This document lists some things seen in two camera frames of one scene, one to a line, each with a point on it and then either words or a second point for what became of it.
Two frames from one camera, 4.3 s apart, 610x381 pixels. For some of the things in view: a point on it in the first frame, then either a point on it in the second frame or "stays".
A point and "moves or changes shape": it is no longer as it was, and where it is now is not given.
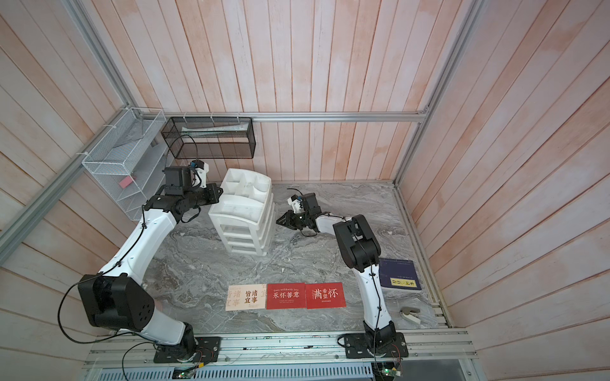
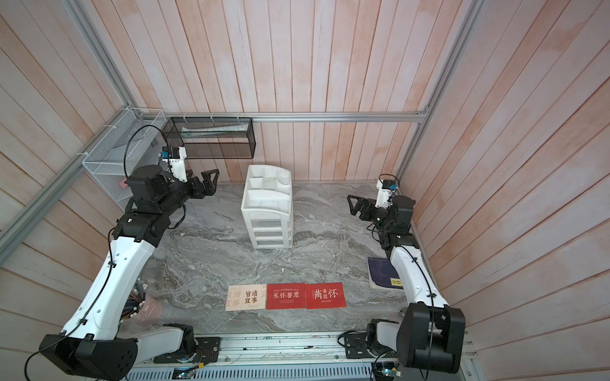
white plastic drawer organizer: x=245 y=214 moves or changes shape
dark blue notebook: x=398 y=273 stays
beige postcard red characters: x=246 y=297 stays
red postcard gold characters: x=325 y=295 stays
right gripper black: x=288 y=220 -> x=354 y=209
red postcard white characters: x=286 y=296 stays
